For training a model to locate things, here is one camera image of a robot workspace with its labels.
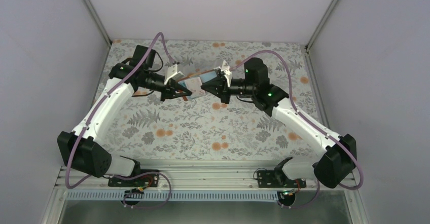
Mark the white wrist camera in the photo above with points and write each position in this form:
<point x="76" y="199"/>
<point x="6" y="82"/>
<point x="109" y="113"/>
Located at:
<point x="224" y="72"/>
<point x="174" y="73"/>

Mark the floral patterned table mat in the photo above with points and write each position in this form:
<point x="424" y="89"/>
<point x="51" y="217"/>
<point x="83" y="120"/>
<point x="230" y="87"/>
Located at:
<point x="204" y="128"/>

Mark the pink white credit card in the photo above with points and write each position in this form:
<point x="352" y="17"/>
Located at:
<point x="194" y="85"/>

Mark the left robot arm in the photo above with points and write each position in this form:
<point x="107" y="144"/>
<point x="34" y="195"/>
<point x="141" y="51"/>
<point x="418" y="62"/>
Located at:
<point x="81" y="149"/>

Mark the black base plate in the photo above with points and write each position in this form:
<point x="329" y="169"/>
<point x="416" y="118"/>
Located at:
<point x="271" y="179"/>
<point x="149" y="178"/>

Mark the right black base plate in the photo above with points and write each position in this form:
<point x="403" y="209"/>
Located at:
<point x="271" y="179"/>

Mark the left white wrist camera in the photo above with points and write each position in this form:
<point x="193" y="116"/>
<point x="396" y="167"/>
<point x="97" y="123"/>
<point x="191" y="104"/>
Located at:
<point x="174" y="73"/>

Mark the brown leather card holder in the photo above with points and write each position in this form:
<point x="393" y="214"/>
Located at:
<point x="205" y="76"/>

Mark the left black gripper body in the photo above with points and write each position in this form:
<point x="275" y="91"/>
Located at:
<point x="168" y="89"/>

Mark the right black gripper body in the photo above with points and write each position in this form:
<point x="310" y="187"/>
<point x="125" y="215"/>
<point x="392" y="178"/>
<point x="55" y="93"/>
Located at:
<point x="225" y="96"/>

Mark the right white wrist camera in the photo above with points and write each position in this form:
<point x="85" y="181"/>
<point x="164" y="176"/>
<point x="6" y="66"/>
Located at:
<point x="224" y="72"/>

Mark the slotted grey cable duct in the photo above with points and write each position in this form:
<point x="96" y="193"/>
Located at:
<point x="175" y="195"/>

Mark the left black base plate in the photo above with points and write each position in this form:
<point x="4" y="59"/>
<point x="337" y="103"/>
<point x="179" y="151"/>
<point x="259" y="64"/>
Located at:
<point x="149" y="178"/>

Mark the aluminium rail frame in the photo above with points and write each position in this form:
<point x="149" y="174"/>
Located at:
<point x="192" y="174"/>

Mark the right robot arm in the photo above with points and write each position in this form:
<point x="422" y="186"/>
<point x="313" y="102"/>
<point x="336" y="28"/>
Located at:
<point x="337" y="154"/>

